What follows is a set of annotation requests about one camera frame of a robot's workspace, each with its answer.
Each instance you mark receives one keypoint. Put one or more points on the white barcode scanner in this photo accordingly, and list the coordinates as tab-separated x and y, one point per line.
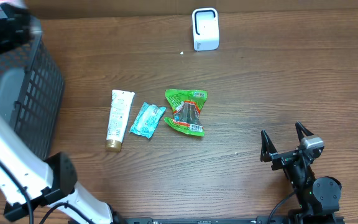
205	24

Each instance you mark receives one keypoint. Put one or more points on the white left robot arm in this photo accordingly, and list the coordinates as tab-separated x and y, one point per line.
27	181

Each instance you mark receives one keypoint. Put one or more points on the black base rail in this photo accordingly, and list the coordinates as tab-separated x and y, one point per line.
257	220

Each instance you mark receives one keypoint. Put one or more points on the green snack bag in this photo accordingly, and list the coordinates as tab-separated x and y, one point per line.
186	107

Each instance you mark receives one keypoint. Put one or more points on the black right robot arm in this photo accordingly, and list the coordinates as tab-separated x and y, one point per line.
318	198

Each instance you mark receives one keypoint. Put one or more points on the dark grey plastic basket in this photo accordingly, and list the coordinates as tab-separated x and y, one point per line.
31	92

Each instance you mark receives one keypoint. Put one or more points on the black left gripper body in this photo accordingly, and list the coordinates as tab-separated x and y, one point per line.
6	33

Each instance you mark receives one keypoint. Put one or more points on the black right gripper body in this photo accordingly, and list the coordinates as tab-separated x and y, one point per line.
282	159

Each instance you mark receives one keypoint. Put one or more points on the teal wet wipes packet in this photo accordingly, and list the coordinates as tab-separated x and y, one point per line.
147	120

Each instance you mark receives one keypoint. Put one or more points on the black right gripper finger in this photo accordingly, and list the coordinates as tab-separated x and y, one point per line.
302	131
267	147

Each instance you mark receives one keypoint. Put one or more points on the white tube with gold cap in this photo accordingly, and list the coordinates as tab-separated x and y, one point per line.
121	102

